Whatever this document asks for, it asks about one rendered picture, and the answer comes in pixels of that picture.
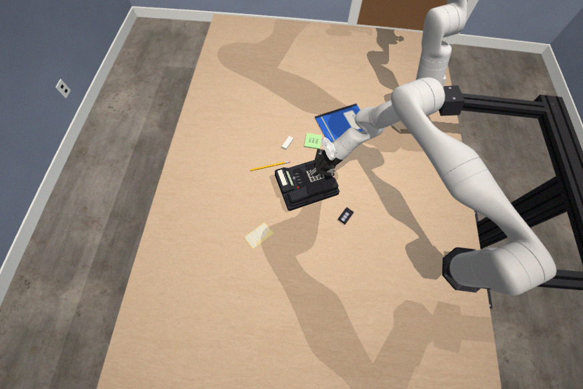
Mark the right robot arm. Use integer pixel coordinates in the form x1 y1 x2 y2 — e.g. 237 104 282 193
416 0 467 88

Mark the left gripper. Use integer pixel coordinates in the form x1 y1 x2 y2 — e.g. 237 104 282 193
310 149 343 175

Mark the black desk phone body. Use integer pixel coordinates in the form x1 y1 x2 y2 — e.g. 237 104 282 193
275 160 340 211

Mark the blue notebook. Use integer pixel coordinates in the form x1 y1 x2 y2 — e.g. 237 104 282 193
315 103 363 142

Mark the green sticky note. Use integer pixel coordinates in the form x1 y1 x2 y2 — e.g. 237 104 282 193
304 133 322 149

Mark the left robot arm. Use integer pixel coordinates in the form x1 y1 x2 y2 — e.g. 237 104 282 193
321 77 556 296

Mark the black telephone handset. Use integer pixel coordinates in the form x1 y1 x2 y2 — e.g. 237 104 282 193
287 177 339 204

